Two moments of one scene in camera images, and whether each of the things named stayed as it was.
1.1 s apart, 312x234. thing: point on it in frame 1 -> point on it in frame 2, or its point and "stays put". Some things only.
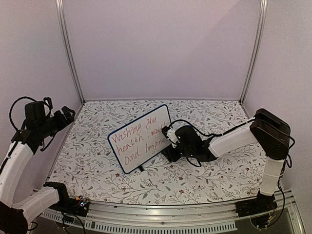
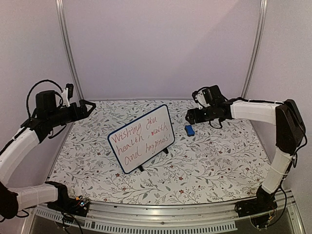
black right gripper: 169,154 -> 190,113
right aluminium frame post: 255,52 stays put
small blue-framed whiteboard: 142,140 stays put
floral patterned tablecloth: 87,166 stays put
